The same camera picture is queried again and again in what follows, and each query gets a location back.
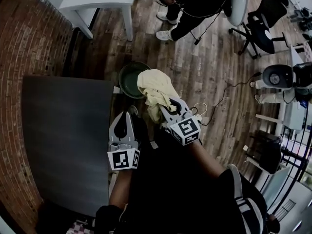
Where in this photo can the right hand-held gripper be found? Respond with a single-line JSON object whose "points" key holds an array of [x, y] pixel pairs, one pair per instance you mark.
{"points": [[186, 130]]}

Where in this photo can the person's left forearm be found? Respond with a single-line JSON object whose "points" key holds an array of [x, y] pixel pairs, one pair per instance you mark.
{"points": [[119, 186]]}

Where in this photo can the green round bucket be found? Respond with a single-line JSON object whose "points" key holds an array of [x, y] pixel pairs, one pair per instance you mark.
{"points": [[129, 79]]}

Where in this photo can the white chair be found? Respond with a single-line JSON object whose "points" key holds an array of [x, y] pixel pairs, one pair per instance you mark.
{"points": [[236, 1]]}

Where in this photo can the person's grey backpack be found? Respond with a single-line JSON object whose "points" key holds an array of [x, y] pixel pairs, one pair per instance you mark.
{"points": [[246, 203]]}

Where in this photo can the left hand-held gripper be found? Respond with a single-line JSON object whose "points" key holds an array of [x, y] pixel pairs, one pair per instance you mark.
{"points": [[122, 158]]}

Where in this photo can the cream clothes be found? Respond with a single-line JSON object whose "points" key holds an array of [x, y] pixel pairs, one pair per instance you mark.
{"points": [[156, 84]]}

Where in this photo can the person's black shirt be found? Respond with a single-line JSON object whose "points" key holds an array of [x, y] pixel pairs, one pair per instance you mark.
{"points": [[170, 191]]}

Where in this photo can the white table leg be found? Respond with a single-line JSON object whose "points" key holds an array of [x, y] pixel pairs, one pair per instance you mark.
{"points": [[116, 89]]}

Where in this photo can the person's right forearm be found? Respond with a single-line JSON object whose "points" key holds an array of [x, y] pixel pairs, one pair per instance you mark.
{"points": [[207, 155]]}

